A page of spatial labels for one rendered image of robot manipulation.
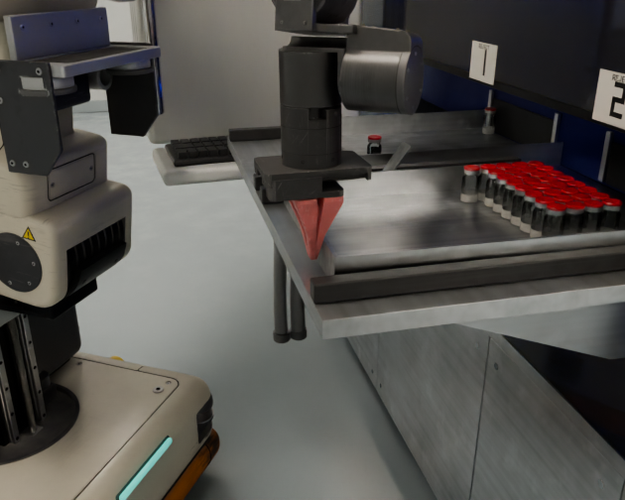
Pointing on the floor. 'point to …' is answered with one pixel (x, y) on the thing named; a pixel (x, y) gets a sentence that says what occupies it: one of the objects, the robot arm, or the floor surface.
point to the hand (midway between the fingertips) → (312, 249)
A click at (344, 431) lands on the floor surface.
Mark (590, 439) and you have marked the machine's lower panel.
